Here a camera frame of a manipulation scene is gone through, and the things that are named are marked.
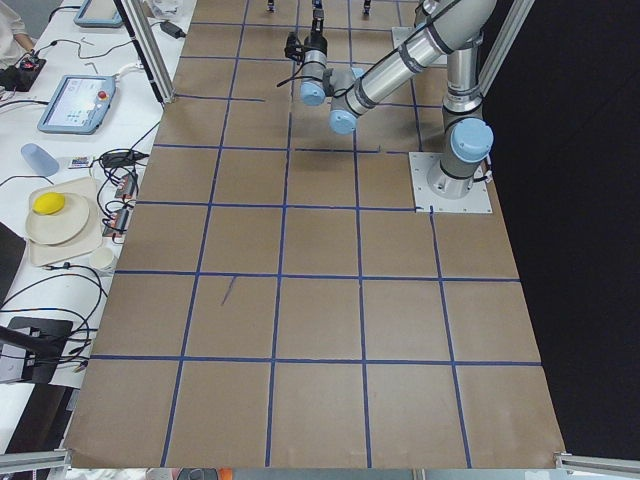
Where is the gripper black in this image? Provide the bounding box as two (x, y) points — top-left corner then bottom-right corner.
(305, 18), (328, 51)

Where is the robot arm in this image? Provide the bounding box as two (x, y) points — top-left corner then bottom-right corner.
(285, 1), (496, 200)

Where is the black power adapter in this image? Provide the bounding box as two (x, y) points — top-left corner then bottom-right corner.
(160, 20), (186, 39)

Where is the far teach pendant tablet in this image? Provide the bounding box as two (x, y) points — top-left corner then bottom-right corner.
(74, 0), (123, 28)

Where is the teach pendant tablet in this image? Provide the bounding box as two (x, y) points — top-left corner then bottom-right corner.
(37, 75), (116, 135)
(74, 0), (123, 28)

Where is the near teach pendant tablet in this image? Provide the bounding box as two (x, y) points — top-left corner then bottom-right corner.
(37, 75), (116, 135)

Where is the brown paper table cover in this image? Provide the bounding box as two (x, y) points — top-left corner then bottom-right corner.
(66, 1), (563, 468)

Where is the translucent blue cup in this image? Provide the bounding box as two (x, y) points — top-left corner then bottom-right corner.
(21, 143), (59, 177)

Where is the person in white shirt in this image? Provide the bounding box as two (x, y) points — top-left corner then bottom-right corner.
(0, 1), (34, 70)

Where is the white paper cup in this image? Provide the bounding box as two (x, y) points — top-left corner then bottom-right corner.
(89, 247), (118, 275)

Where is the yellow lemon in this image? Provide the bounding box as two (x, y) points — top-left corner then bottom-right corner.
(32, 192), (66, 216)

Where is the beige round plate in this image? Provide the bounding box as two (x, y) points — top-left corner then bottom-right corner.
(25, 193), (90, 245)

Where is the beige square tray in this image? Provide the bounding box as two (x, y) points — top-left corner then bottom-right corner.
(25, 177), (102, 267)

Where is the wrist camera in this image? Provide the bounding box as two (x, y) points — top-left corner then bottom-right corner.
(284, 31), (305, 64)

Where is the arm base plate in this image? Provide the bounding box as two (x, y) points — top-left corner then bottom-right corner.
(409, 152), (493, 214)
(391, 26), (447, 68)

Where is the aluminium frame post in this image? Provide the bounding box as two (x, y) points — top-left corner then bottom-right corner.
(114, 0), (175, 105)

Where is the black camera stand base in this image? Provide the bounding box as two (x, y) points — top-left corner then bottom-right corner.
(1, 316), (73, 384)

